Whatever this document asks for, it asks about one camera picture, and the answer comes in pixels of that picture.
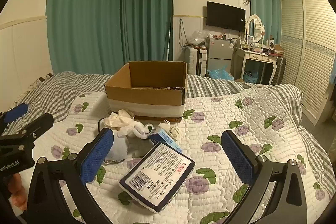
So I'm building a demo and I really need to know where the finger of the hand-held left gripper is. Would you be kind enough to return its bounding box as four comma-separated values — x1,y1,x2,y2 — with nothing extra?
14,112,54,140
0,103,29,126

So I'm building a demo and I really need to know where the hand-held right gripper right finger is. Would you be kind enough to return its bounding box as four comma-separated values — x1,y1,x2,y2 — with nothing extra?
220,130,309,224

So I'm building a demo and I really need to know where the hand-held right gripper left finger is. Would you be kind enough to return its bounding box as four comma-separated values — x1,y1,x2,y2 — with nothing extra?
26,127,115,224

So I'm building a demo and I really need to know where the light blue cloth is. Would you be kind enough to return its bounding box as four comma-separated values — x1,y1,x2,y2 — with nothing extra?
104,132,132,162

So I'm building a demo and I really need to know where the cream cloth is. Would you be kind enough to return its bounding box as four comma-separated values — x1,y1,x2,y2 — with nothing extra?
103,109,135,133

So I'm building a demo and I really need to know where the grey cloth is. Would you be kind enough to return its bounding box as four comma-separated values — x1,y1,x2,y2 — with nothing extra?
126,136,157,160

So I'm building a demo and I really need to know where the large tissue paper pack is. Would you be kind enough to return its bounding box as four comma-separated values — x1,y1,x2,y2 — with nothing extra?
119,142,196,213

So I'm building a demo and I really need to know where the small white sock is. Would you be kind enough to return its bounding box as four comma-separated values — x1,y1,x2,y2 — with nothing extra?
160,120,182,139

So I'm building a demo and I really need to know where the small blue tissue pack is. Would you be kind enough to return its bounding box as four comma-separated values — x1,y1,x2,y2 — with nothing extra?
147,127,184,154

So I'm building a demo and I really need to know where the brown cardboard box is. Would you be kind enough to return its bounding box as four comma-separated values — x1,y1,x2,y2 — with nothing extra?
104,61,188,123

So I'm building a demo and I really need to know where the person's left hand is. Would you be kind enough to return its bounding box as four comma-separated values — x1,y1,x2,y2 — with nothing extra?
7,174,27,212

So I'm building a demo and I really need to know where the brown patterned pillow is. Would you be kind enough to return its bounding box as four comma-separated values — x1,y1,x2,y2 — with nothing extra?
34,72,54,83

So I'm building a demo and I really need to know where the floral white quilt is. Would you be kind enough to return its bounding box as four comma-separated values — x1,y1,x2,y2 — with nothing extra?
16,84,332,224

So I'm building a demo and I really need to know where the blue plastic basket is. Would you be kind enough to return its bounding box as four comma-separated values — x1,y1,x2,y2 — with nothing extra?
243,70,259,84

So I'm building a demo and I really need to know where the blue plastic bag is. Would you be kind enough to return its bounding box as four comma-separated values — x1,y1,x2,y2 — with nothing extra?
207,65,235,81

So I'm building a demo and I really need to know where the dark suitcase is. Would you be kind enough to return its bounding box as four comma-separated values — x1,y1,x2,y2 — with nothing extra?
269,55,286,85

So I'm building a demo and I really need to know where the silver fridge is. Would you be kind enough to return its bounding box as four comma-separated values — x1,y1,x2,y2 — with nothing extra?
207,37,234,75

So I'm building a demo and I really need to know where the white dressing table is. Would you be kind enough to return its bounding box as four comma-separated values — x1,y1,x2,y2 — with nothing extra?
232,43,279,85

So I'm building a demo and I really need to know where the white suitcase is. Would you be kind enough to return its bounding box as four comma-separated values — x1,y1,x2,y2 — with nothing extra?
187,46,208,76

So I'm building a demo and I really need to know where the wide green curtain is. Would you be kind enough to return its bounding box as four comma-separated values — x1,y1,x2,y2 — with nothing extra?
46,0,123,75

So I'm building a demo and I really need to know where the white louvred wardrobe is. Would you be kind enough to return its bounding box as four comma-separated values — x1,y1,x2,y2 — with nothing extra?
280,0,336,123

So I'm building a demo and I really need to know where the clear plastic bag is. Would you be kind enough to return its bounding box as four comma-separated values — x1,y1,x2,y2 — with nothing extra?
189,30,208,46

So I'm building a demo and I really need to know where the oval white mirror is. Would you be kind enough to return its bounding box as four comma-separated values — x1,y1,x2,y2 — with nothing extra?
247,14,264,44

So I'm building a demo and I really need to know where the white pole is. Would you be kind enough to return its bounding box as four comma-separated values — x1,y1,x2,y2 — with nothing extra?
167,18,172,62

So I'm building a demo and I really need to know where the black television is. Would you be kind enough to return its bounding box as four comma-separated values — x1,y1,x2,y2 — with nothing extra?
206,1,246,32

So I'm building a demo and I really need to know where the narrow green curtain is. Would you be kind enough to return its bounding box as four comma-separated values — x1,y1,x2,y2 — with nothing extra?
248,0,283,45

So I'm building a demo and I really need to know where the hanging black cable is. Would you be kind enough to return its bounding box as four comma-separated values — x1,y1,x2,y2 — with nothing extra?
178,19,190,50

